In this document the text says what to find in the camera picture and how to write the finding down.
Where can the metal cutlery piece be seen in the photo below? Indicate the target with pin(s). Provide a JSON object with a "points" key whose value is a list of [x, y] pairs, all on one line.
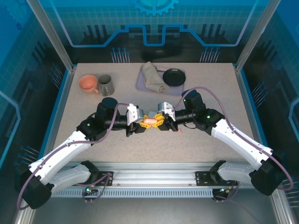
{"points": [[161, 68]]}

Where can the grey ceramic mug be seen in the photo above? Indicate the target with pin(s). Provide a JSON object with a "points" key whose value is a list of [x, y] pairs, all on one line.
{"points": [[106, 87]]}

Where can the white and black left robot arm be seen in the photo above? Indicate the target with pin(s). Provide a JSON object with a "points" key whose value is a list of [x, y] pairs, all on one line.
{"points": [[63, 151]]}

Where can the aluminium table side rail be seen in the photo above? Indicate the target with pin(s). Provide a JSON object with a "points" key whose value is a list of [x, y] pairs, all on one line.
{"points": [[63, 93], [247, 93]]}

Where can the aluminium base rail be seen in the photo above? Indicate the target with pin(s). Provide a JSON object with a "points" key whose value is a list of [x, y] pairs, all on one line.
{"points": [[154, 175]]}

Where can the orange ceramic mug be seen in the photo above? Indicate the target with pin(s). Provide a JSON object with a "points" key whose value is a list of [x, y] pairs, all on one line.
{"points": [[87, 82]]}

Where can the beige folded cloth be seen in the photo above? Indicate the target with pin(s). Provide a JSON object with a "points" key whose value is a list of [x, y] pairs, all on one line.
{"points": [[151, 77]]}

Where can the aluminium frame post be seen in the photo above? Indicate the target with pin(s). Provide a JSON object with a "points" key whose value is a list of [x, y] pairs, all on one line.
{"points": [[51, 35], [257, 35]]}

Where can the black round plate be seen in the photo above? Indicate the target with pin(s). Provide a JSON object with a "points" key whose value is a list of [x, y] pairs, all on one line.
{"points": [[174, 77]]}

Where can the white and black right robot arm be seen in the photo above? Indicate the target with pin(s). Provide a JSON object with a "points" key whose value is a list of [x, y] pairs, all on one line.
{"points": [[240, 142]]}

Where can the lavender plastic tray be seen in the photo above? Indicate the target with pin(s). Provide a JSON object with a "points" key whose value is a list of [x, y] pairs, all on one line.
{"points": [[177, 89]]}

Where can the small circuit board with LED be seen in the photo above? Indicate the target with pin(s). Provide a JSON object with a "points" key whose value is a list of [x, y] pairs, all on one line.
{"points": [[225, 190], [90, 190]]}

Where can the pink silicone case cover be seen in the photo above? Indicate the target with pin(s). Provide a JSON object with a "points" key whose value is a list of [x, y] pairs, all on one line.
{"points": [[150, 121]]}

